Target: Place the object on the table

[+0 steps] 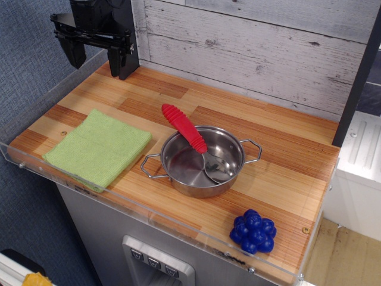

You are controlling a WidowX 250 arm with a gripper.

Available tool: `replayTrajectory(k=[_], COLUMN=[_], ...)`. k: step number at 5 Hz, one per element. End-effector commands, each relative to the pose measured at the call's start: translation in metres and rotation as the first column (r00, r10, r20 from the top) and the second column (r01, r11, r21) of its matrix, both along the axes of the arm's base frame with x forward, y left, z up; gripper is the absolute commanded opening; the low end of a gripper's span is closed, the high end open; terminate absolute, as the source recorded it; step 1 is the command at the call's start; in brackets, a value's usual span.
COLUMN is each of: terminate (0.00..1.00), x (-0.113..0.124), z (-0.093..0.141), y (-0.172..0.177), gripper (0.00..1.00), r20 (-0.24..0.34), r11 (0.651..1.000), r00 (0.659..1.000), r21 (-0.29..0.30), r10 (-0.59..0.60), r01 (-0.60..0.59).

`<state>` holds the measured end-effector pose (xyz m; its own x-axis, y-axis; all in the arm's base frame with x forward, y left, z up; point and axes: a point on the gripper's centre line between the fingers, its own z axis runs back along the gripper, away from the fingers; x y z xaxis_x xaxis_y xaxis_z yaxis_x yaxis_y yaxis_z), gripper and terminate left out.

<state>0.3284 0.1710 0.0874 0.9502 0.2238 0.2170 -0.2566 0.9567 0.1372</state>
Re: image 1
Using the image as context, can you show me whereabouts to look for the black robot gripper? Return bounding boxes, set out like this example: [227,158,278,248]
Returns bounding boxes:
[50,1,134,77]

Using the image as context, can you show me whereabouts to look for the white ridged side unit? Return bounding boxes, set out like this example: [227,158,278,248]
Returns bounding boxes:
[323,111,380,241]

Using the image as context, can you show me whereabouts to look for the blue toy grape bunch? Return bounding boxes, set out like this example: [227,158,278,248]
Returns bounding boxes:
[229,209,277,254]

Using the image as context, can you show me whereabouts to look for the yellow object at corner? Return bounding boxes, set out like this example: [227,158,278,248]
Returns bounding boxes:
[22,272,53,286]

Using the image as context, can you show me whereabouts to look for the dark frame post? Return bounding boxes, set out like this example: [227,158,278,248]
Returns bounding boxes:
[115,0,139,80]
[331,0,381,147]

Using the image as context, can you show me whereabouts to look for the silver dispenser button panel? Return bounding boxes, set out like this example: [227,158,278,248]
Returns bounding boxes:
[122,235,196,285]

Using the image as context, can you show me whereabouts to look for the small steel pot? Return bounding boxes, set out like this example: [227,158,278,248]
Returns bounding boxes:
[140,126,262,198]

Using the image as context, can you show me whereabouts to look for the red handled metal spoon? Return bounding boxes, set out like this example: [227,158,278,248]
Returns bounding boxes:
[161,104,236,184]

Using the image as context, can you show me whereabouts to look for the dark right frame post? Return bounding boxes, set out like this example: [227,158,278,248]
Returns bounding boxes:
[331,0,381,147]

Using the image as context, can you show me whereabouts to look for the grey toy fridge cabinet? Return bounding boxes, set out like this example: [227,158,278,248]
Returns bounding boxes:
[58,185,272,285]

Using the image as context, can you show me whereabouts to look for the dark left frame post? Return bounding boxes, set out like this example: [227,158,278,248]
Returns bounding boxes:
[115,0,139,80]

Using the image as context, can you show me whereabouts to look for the green folded cloth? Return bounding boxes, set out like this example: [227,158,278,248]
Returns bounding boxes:
[42,109,152,192]

